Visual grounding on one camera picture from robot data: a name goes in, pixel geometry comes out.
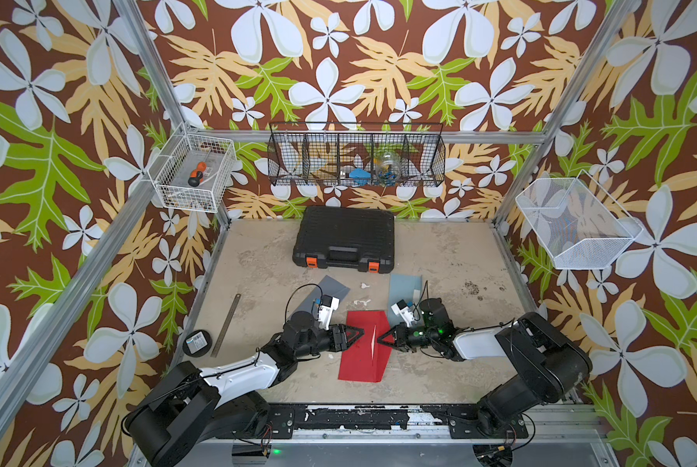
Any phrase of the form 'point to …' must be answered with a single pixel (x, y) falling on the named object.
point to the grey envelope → (327, 287)
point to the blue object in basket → (361, 176)
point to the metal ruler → (226, 325)
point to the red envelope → (365, 358)
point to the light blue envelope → (407, 288)
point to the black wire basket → (350, 154)
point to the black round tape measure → (197, 342)
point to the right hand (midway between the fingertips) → (378, 341)
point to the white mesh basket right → (577, 222)
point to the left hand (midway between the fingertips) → (361, 330)
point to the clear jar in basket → (388, 169)
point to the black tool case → (346, 237)
